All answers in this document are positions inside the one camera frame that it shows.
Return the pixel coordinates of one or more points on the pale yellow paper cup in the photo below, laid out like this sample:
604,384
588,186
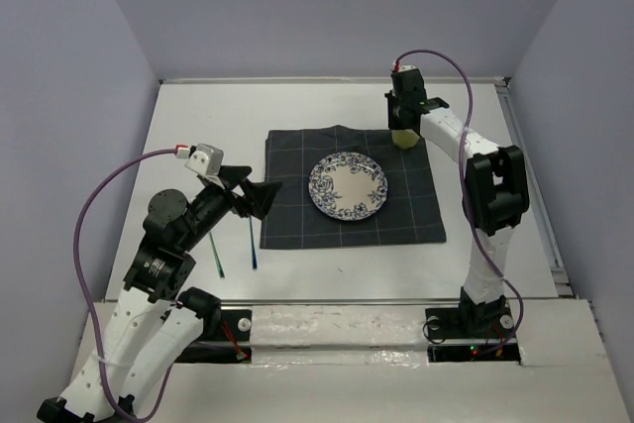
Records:
404,139

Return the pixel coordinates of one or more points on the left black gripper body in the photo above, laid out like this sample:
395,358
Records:
212,203

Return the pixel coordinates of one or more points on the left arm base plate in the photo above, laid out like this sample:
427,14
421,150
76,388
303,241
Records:
225,343

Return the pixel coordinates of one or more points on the dark checked cloth napkin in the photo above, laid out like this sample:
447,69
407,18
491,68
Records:
410,215

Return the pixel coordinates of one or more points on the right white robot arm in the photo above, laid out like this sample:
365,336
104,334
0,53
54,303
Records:
495,196

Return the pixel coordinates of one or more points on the blue floral plate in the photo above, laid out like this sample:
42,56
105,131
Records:
347,186

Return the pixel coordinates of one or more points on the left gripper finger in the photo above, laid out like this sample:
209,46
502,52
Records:
233,175
259,196

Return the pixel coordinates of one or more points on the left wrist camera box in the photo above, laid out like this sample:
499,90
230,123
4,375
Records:
205,160

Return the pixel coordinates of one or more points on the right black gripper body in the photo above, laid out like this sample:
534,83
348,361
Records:
395,105

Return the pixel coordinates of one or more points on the iridescent spoon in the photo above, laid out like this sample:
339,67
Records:
254,255

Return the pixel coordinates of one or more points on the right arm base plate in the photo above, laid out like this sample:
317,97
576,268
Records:
451,341

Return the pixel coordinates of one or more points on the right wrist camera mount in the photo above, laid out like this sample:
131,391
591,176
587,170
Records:
401,67

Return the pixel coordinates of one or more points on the iridescent fork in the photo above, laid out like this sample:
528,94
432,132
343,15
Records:
218,263

